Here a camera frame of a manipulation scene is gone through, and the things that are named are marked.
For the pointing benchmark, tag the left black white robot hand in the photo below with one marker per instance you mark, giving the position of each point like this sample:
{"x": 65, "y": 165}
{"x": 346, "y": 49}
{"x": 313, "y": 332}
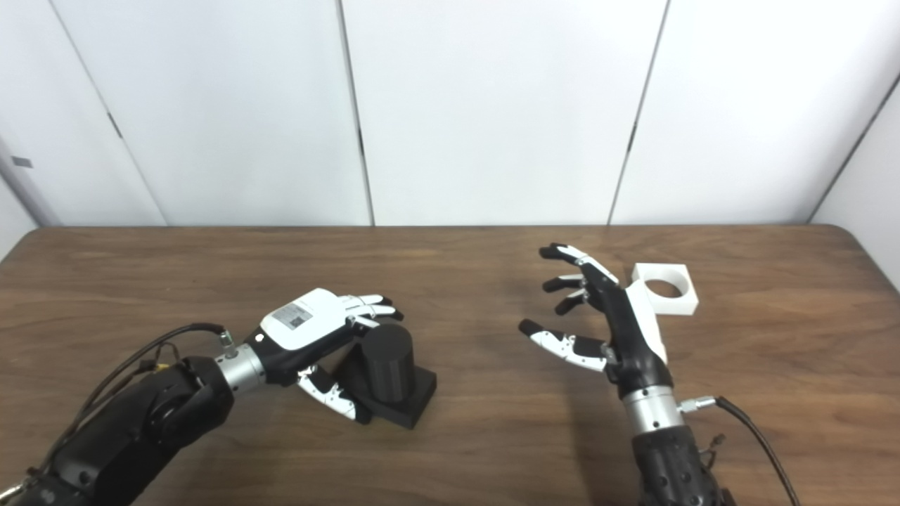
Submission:
{"x": 309, "y": 320}

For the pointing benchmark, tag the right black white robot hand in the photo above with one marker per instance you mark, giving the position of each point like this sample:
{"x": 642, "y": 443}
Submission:
{"x": 629, "y": 337}

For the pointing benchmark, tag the white square piece with hole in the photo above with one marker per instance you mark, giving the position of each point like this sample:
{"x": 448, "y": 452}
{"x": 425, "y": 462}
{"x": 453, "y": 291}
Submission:
{"x": 685, "y": 302}

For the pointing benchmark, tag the black cylinder peg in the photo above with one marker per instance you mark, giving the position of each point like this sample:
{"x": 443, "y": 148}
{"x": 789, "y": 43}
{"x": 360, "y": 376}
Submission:
{"x": 387, "y": 372}

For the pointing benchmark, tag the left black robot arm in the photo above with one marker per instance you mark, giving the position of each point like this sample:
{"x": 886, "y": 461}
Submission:
{"x": 126, "y": 429}

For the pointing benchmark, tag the small grey wall label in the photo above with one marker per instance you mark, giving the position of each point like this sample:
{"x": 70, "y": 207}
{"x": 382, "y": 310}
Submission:
{"x": 22, "y": 161}

